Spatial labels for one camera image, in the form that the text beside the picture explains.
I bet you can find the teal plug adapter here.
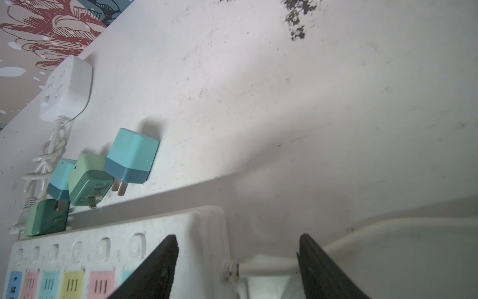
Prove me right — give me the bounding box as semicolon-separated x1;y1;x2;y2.
103;128;159;196
47;158;77;201

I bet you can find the white long power strip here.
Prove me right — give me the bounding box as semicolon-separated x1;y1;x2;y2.
1;206;238;299

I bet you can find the white square power strip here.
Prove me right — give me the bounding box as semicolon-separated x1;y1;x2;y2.
40;56;93;123

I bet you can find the green plug adapter middle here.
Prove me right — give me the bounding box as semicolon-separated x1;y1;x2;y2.
68;153;115;209

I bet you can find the teal plug adapter right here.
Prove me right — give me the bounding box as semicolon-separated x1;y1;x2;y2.
103;128;159;196

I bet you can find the dark green plug adapter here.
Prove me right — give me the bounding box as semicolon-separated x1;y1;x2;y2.
24;199;70;237

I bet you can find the teal plug adapter left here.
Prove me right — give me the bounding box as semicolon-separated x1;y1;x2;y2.
47;158;77;201

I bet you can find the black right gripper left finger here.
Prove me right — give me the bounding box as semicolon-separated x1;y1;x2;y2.
110;234;179;299

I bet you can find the white power strip cable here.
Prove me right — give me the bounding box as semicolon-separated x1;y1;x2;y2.
222;216;478;283

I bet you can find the white square strip cable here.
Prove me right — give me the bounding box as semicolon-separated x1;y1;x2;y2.
9;116;70;236

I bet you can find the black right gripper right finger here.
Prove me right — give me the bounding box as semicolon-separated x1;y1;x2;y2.
296;234;368;299

